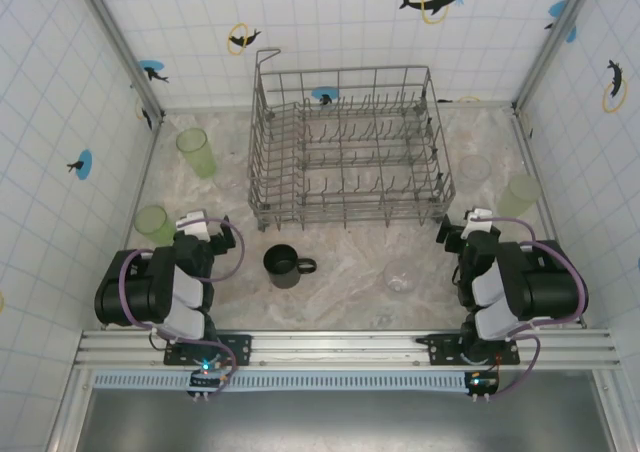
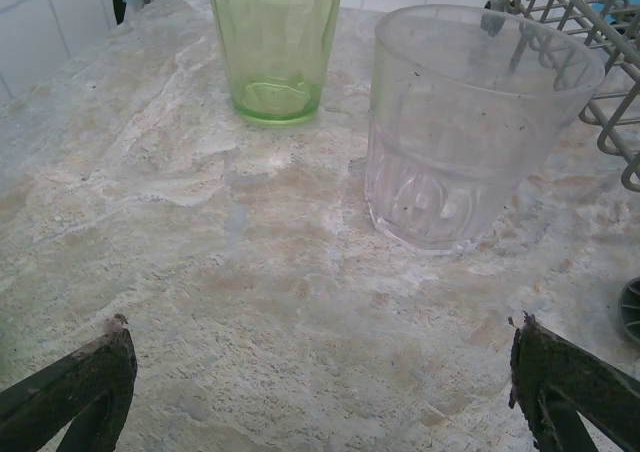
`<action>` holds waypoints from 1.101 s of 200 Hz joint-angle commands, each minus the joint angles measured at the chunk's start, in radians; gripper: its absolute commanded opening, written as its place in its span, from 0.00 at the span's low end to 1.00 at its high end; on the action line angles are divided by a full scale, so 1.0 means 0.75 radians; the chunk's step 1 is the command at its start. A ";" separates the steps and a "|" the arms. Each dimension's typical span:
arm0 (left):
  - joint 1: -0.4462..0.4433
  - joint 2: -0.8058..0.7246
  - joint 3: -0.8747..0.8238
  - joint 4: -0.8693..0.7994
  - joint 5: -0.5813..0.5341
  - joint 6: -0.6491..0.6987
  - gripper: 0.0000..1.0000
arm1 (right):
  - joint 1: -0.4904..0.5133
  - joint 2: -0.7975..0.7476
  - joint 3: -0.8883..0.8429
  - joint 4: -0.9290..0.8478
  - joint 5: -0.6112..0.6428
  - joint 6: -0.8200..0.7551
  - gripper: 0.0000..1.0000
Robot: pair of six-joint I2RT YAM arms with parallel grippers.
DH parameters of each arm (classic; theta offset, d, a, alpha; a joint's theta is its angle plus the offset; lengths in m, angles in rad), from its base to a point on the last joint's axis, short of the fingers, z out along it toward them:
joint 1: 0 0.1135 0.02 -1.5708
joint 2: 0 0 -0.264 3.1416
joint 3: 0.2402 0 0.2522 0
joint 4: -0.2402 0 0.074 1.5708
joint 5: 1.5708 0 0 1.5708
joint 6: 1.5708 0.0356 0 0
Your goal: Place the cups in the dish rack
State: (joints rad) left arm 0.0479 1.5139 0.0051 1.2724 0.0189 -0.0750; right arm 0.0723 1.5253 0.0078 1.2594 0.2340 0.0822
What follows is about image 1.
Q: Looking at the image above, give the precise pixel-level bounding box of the grey metal panel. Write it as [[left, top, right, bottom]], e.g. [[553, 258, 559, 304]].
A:
[[49, 369, 621, 452]]

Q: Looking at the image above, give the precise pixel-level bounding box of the aluminium frame post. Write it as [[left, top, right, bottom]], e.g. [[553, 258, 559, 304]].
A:
[[513, 0, 601, 111], [73, 0, 165, 123]]

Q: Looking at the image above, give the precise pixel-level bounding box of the black mug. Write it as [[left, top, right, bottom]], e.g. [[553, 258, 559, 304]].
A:
[[263, 243, 318, 290]]

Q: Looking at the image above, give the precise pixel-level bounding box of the translucent light blue cup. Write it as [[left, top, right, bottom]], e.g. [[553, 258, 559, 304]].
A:
[[458, 154, 492, 183]]

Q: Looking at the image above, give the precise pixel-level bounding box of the tall green plastic cup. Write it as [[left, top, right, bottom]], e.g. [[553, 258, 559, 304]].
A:
[[174, 127, 218, 179]]

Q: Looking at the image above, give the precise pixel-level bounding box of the black mounting plate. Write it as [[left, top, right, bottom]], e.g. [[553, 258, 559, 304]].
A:
[[414, 332, 521, 368], [163, 332, 253, 368]]

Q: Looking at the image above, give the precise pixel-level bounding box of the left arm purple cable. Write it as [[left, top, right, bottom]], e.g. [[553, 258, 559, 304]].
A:
[[121, 211, 246, 398]]

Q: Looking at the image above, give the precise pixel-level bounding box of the grey wire dish rack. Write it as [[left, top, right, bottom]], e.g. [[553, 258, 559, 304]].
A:
[[247, 47, 457, 233]]

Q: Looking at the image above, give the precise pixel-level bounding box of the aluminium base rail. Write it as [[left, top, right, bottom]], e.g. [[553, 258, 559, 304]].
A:
[[73, 328, 622, 372]]

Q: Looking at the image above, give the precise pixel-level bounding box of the clear plastic cup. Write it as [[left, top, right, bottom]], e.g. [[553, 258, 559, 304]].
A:
[[383, 259, 420, 296], [213, 159, 242, 189]]

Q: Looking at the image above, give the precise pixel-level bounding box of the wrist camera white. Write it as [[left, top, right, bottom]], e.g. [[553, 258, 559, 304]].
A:
[[174, 210, 211, 243], [462, 208, 502, 241]]

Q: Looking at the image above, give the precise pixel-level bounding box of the aluminium frame rail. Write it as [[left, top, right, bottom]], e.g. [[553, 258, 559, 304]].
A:
[[510, 105, 587, 329], [102, 114, 164, 331], [160, 100, 517, 116]]

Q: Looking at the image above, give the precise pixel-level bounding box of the short green plastic cup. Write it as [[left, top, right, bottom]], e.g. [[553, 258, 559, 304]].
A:
[[133, 205, 177, 247]]

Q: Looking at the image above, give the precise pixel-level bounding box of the pale green translucent cup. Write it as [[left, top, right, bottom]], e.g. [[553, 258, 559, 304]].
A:
[[496, 173, 543, 219]]

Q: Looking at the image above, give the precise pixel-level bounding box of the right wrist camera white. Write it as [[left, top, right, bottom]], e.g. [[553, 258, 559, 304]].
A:
[[462, 208, 502, 241]]

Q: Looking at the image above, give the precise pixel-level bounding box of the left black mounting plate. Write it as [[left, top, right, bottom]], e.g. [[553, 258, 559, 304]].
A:
[[163, 332, 253, 368]]

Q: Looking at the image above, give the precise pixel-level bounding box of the slotted white cable duct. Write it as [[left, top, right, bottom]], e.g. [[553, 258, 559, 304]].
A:
[[91, 370, 501, 392]]

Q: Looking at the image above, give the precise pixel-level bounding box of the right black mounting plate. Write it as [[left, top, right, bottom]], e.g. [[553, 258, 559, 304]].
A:
[[414, 332, 521, 368]]

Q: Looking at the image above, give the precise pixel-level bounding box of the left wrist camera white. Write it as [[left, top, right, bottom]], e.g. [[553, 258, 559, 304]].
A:
[[174, 210, 211, 243]]

